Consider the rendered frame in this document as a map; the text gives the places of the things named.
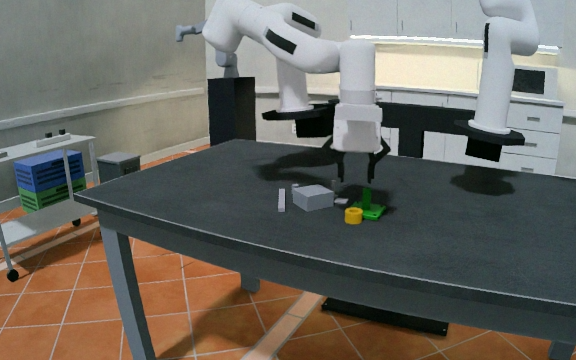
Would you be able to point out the green flat base plate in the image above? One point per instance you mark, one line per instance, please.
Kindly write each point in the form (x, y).
(370, 211)

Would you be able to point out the yellow round nut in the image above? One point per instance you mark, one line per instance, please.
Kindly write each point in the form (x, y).
(353, 218)

